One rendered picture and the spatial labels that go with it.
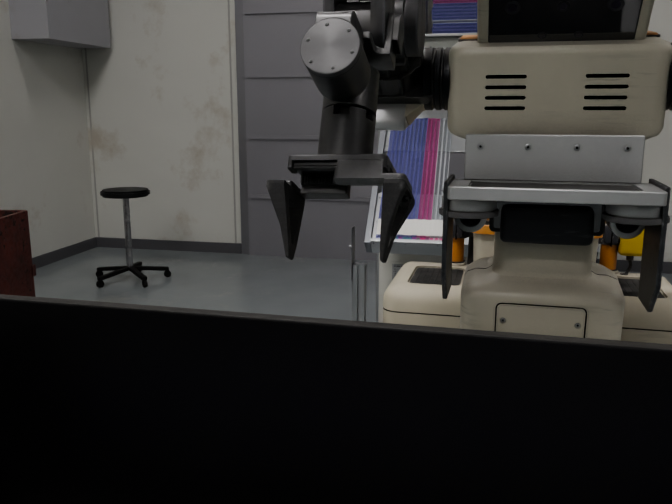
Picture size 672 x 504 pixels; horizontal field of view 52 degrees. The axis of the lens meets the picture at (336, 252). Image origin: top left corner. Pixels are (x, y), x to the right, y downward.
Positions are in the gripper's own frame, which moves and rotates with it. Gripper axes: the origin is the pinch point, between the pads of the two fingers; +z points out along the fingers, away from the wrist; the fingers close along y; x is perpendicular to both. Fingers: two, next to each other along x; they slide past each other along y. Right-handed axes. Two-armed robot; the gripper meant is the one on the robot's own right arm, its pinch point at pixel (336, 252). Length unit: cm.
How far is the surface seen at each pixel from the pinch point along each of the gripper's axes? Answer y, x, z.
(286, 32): -159, 355, -245
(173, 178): -259, 398, -149
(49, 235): -328, 354, -89
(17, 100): -324, 293, -168
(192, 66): -237, 364, -227
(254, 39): -184, 355, -241
